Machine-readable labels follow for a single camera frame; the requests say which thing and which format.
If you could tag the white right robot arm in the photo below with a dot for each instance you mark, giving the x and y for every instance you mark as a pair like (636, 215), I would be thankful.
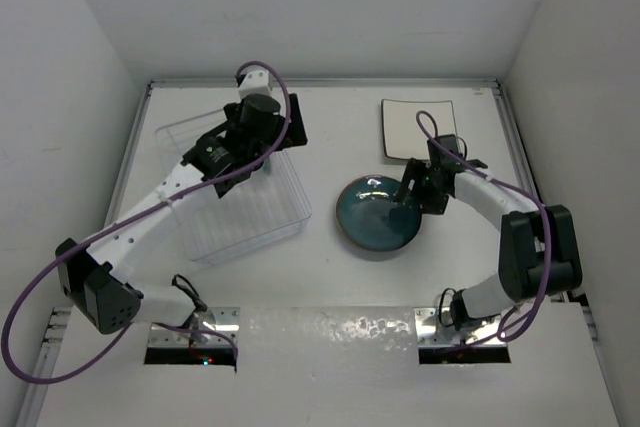
(538, 251)

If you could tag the clear plastic dish rack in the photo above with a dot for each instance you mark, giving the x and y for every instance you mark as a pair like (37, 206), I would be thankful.
(255, 214)

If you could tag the metal base plate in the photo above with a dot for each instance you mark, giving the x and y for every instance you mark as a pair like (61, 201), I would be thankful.
(218, 328)
(431, 333)

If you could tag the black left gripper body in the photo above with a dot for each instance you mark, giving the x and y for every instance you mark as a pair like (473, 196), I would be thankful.
(293, 135)

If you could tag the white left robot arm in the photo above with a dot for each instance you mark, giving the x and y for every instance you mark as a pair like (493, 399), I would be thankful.
(96, 274)

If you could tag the white square plate black rim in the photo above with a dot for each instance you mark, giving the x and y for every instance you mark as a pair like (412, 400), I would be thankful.
(390, 159)

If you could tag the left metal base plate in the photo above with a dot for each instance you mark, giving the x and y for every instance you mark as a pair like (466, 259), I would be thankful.
(218, 328)

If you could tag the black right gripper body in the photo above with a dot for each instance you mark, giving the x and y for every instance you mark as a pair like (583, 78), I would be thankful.
(432, 199)

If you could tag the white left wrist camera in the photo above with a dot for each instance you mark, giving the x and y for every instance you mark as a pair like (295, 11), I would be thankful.
(257, 81)

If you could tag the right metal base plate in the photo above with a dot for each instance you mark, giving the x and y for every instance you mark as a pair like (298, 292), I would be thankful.
(431, 333)

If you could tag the dark blue round plate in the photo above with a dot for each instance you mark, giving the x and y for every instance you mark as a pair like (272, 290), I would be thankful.
(369, 215)

